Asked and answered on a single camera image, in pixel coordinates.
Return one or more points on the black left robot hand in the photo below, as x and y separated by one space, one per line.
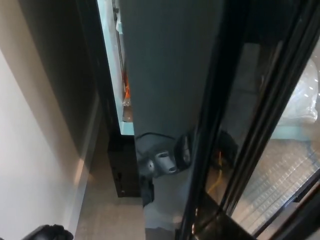
50 233

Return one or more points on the glass refrigerator door black frame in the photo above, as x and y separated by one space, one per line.
165 75

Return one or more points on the black Motak display refrigerator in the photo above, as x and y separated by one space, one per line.
125 175

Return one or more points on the bag of orange carrots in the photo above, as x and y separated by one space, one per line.
127 93

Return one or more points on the large white plastic bag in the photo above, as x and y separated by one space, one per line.
303 97

